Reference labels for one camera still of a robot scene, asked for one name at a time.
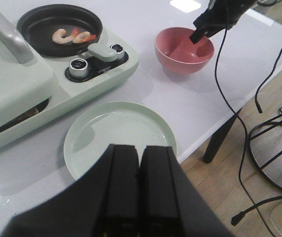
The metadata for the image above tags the pink bowl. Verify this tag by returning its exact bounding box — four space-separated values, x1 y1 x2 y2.
155 27 214 75

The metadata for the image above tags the cooked shrimp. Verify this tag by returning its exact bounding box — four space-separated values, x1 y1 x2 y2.
52 29 74 44
72 28 97 44

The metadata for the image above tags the mint green breakfast maker base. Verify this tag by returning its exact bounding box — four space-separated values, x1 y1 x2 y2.
0 29 138 148

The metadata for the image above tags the black wire stool frame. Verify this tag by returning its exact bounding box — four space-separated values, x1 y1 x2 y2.
230 86 282 227

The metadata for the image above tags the mint green round plate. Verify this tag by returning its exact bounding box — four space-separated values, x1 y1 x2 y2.
63 102 177 180

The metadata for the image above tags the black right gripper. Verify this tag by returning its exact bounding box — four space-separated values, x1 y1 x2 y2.
189 0 255 44

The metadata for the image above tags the black cable with plug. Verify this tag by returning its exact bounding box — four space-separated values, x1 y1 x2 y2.
254 32 282 114

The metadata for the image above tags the black hanging cable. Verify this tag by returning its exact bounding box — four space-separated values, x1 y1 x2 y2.
213 24 277 237

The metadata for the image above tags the left silver control knob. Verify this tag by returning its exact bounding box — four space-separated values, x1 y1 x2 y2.
69 58 89 79

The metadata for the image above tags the black table leg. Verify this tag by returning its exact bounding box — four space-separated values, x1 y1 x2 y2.
203 115 237 163

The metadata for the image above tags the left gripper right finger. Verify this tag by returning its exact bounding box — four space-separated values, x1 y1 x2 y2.
140 146 233 237

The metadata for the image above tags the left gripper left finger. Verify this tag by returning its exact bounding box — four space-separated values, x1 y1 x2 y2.
7 145 139 237

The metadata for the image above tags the silver control knob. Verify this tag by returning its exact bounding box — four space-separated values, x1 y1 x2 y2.
110 43 125 61
69 58 89 79

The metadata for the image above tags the right silver control knob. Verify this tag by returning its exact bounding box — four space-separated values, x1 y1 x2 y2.
110 43 125 61

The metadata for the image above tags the black round frying pan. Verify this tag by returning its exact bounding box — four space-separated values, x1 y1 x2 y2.
16 3 103 57

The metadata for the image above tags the breakfast maker hinged lid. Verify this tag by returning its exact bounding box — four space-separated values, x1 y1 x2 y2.
0 13 56 127

